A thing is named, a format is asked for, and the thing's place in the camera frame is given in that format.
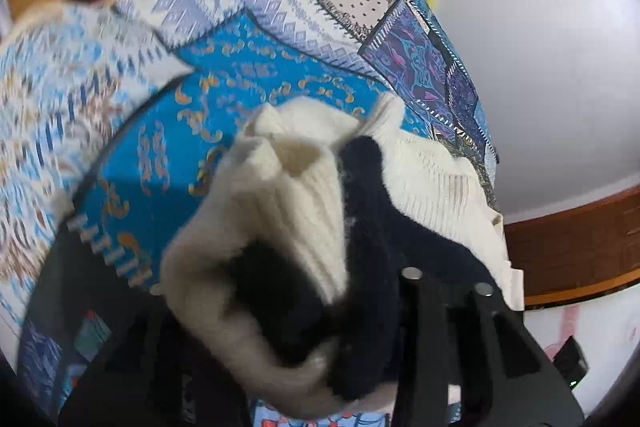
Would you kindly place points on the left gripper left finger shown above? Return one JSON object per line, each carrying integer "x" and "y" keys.
{"x": 104, "y": 354}

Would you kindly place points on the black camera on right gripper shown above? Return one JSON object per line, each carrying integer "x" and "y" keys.
{"x": 571, "y": 362}

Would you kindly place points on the blue patchwork bedspread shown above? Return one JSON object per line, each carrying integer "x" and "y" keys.
{"x": 114, "y": 119}

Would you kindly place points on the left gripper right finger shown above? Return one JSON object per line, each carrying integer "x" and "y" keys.
{"x": 467, "y": 336}

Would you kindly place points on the white and navy knit sweater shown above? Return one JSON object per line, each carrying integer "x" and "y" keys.
{"x": 288, "y": 273}

